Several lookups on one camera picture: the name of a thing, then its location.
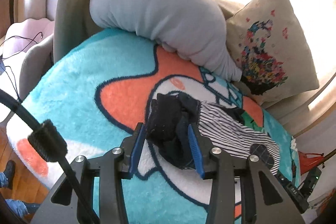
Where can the red plastic bag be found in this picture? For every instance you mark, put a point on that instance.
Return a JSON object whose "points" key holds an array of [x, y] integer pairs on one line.
{"points": [[307, 161]]}

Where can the beige curtain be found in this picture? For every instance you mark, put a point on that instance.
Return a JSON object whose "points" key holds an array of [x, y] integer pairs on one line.
{"points": [[68, 29]]}

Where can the pink plush cushion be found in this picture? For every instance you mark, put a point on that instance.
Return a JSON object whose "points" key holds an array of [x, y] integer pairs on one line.
{"points": [[20, 37]]}

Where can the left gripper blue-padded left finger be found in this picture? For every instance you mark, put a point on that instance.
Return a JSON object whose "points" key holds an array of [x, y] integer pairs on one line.
{"points": [[132, 149]]}

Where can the grey plush body pillow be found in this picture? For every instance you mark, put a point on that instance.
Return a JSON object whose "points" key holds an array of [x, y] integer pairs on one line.
{"points": [[194, 29]]}

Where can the beige floral print cushion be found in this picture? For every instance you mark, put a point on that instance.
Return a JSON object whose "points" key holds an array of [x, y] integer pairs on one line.
{"points": [[267, 43]]}

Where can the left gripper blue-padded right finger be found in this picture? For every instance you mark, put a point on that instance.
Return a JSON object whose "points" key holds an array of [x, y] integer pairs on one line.
{"points": [[200, 147]]}

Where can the person's blue-jeaned leg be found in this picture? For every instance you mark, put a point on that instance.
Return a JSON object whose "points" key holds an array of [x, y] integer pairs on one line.
{"points": [[20, 208]]}

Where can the turquoise cartoon fleece blanket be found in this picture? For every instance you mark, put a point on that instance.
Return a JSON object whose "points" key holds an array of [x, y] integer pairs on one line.
{"points": [[100, 91]]}

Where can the black and striped pants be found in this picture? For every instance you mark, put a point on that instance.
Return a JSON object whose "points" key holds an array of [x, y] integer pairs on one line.
{"points": [[170, 116]]}

